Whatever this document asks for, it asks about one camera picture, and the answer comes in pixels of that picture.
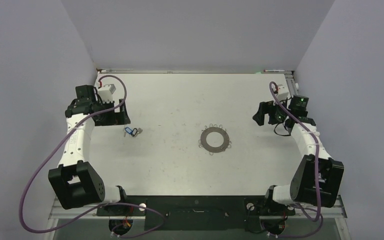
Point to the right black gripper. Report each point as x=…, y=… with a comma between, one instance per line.
x=266, y=107

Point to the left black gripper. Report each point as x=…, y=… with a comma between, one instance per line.
x=116, y=118

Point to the blue tagged key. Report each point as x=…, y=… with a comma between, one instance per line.
x=128, y=130

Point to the black tagged silver key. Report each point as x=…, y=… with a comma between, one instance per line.
x=136, y=131

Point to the large silver metal keyring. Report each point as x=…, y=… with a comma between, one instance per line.
x=215, y=139

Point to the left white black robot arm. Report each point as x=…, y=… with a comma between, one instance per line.
x=75, y=182

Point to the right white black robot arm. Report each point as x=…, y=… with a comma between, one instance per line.
x=279, y=194

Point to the red white marker pen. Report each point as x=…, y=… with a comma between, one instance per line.
x=272, y=71

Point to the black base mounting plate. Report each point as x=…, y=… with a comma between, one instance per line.
x=198, y=213

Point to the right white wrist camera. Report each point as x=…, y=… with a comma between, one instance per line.
x=281, y=92

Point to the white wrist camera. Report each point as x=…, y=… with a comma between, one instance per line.
x=281, y=92
x=106, y=92

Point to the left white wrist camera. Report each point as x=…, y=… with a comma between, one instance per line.
x=106, y=92

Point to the right aluminium side rail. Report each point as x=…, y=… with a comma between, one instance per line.
x=294, y=86

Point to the back aluminium rail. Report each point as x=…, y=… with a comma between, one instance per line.
x=168, y=71

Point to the front aluminium frame rail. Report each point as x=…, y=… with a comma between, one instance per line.
x=57, y=212

